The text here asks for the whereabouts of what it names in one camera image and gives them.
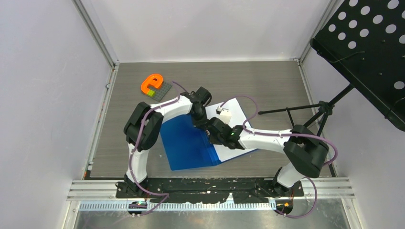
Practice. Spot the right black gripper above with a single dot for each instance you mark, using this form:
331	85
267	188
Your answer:
214	140

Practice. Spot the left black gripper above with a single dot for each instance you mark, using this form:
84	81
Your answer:
201	123

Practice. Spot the white paper sheets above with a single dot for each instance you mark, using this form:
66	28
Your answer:
234	110

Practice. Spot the blue plastic folder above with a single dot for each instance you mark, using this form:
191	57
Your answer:
188	147

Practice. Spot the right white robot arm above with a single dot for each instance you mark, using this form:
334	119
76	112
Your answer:
306	152

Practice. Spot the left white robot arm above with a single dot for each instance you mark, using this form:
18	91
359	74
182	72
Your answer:
144	125

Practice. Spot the grey lego baseplate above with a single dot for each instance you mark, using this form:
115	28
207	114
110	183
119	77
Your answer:
160	92

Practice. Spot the green lego brick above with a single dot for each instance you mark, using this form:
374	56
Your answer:
151	93

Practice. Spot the orange letter e block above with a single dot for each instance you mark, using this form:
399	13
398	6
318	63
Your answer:
155	80

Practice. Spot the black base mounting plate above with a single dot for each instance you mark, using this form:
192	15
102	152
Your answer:
208	190

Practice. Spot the black perforated music stand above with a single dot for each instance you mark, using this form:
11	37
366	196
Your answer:
364	40

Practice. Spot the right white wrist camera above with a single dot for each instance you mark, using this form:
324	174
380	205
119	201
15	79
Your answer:
224	115

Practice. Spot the aluminium frame rail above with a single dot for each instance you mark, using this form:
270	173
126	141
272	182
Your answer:
324	187

